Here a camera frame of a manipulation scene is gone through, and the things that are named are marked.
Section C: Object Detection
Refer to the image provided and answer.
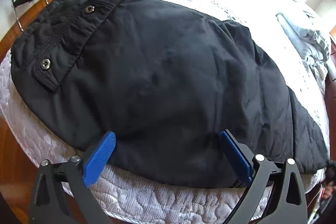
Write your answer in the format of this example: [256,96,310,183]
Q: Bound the grey quilted bedspread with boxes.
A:
[1,0,329,223]

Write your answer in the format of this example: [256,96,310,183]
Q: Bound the folded grey comforter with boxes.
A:
[276,0,331,94]

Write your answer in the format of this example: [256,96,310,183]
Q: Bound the black pants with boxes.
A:
[11,0,329,188]

